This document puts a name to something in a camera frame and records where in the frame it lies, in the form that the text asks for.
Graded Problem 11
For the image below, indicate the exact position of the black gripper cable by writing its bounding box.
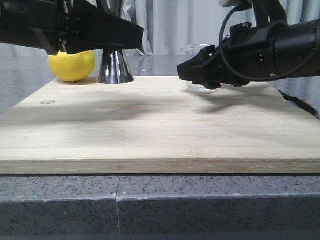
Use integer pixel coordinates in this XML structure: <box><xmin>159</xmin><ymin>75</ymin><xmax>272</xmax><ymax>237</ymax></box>
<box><xmin>218</xmin><ymin>2</ymin><xmax>320</xmax><ymax>83</ymax></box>

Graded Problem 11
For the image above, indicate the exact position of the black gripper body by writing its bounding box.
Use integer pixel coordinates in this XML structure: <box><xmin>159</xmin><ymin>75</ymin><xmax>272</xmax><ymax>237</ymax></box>
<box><xmin>203</xmin><ymin>22</ymin><xmax>270</xmax><ymax>87</ymax></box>
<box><xmin>0</xmin><ymin>0</ymin><xmax>70</xmax><ymax>55</ymax></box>

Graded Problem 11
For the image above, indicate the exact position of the grey curtain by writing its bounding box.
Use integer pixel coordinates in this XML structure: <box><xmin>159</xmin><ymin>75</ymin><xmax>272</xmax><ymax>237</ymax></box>
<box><xmin>0</xmin><ymin>0</ymin><xmax>320</xmax><ymax>57</ymax></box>

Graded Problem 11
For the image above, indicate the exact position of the black cutting board strap handle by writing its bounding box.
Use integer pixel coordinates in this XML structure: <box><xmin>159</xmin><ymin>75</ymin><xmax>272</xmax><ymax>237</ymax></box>
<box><xmin>278</xmin><ymin>90</ymin><xmax>320</xmax><ymax>120</ymax></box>

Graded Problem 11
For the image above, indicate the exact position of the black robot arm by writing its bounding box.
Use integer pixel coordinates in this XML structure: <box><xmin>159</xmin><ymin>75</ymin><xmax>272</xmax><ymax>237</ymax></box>
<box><xmin>177</xmin><ymin>0</ymin><xmax>320</xmax><ymax>90</ymax></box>

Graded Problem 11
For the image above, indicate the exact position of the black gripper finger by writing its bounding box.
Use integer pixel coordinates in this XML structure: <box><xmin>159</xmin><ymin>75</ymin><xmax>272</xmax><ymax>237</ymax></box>
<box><xmin>177</xmin><ymin>44</ymin><xmax>221</xmax><ymax>89</ymax></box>
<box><xmin>66</xmin><ymin>0</ymin><xmax>144</xmax><ymax>54</ymax></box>

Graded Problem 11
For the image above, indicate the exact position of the light wooden cutting board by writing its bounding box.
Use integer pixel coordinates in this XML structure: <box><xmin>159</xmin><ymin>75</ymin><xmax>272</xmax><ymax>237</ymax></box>
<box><xmin>0</xmin><ymin>76</ymin><xmax>320</xmax><ymax>174</ymax></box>

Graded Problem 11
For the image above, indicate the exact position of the steel double jigger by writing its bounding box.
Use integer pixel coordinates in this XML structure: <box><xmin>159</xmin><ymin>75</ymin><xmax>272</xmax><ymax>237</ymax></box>
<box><xmin>98</xmin><ymin>49</ymin><xmax>134</xmax><ymax>84</ymax></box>

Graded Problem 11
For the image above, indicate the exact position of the yellow lemon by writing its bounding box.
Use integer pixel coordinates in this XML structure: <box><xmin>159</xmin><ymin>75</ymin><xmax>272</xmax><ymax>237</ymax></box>
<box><xmin>47</xmin><ymin>50</ymin><xmax>96</xmax><ymax>83</ymax></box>

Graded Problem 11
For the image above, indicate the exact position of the clear glass measuring beaker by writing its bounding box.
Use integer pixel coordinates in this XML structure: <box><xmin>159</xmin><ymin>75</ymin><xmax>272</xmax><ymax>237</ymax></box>
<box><xmin>182</xmin><ymin>44</ymin><xmax>215</xmax><ymax>95</ymax></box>

